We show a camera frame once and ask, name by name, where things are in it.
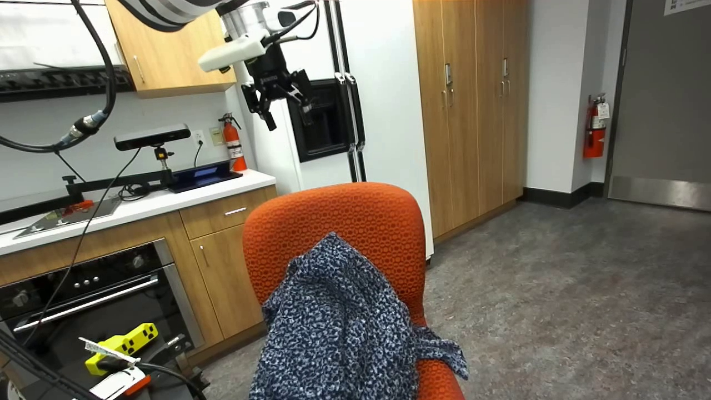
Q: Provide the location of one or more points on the tall wooden cabinet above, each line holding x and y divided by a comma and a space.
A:
475, 113

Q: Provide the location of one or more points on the black built-in oven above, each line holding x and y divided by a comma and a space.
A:
90, 291

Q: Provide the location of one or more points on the wooden wall cabinet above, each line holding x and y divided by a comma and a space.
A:
170, 59

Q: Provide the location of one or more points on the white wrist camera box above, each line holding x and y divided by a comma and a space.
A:
229, 55

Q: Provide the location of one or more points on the blue white speckled fleece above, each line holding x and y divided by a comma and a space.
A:
335, 326

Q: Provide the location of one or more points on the black stereo camera bar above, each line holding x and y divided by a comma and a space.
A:
148, 139

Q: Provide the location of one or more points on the long black rail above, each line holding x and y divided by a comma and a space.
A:
113, 186

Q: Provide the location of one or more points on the orange patterned office chair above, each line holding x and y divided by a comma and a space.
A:
348, 215

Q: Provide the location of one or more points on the red flat item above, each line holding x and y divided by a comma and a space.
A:
78, 207

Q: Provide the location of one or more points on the wooden base cabinet white countertop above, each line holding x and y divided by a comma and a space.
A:
223, 267

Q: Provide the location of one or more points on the yellow black hand tool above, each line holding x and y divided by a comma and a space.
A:
125, 343

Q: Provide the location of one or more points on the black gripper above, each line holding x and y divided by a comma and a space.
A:
270, 75

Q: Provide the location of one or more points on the white wall sign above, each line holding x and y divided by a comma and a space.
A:
686, 6

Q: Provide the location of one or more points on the wall-mounted red fire extinguisher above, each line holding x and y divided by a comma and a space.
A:
593, 135

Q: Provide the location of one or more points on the small red fire extinguisher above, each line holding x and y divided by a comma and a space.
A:
235, 148

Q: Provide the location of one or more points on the white refrigerator black dispenser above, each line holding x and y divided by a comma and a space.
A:
386, 113

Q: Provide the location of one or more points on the white red small box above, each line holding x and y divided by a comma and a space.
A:
118, 383

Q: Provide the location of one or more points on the black blue flat device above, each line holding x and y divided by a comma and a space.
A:
200, 177

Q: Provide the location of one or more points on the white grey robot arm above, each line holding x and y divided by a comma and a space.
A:
179, 9

